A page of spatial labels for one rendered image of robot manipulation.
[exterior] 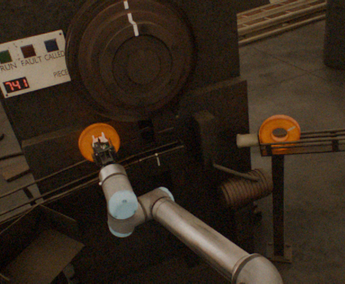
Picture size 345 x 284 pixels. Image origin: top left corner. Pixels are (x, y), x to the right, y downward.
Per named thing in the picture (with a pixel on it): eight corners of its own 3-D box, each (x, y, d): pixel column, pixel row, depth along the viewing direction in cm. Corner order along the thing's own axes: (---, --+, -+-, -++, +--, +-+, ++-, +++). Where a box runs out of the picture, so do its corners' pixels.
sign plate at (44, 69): (5, 96, 135) (-16, 47, 126) (76, 77, 141) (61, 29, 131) (5, 98, 133) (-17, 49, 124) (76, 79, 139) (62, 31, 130)
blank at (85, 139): (71, 133, 139) (73, 136, 136) (109, 116, 142) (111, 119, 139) (87, 165, 147) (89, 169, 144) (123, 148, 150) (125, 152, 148)
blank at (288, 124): (274, 152, 159) (274, 156, 156) (252, 127, 155) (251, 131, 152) (308, 134, 150) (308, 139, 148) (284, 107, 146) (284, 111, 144)
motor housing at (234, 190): (224, 260, 189) (213, 176, 161) (262, 244, 193) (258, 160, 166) (236, 280, 178) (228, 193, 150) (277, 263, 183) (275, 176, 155)
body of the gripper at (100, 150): (110, 136, 133) (119, 159, 125) (114, 151, 139) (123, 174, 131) (89, 142, 131) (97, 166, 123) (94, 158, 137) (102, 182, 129)
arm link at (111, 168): (129, 185, 129) (102, 194, 127) (125, 175, 132) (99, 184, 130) (125, 168, 122) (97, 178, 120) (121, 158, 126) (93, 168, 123)
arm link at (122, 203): (111, 224, 118) (110, 205, 112) (101, 195, 127) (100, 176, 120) (139, 216, 121) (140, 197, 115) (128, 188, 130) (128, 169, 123)
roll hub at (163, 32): (109, 111, 131) (88, 31, 116) (182, 89, 137) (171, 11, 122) (113, 117, 126) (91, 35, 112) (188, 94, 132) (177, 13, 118)
